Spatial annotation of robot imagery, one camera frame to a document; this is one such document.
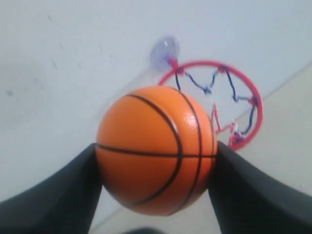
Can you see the small orange basketball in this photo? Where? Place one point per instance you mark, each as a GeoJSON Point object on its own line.
{"type": "Point", "coordinates": [155, 150]}

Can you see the clear suction cup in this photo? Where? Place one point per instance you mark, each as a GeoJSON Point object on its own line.
{"type": "Point", "coordinates": [163, 50]}

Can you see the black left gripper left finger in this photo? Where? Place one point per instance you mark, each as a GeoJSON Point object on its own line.
{"type": "Point", "coordinates": [64, 203]}

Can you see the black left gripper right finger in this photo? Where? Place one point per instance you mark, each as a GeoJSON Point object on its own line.
{"type": "Point", "coordinates": [248, 201]}

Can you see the red mini basketball hoop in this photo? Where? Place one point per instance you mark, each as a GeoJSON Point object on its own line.
{"type": "Point", "coordinates": [230, 98]}

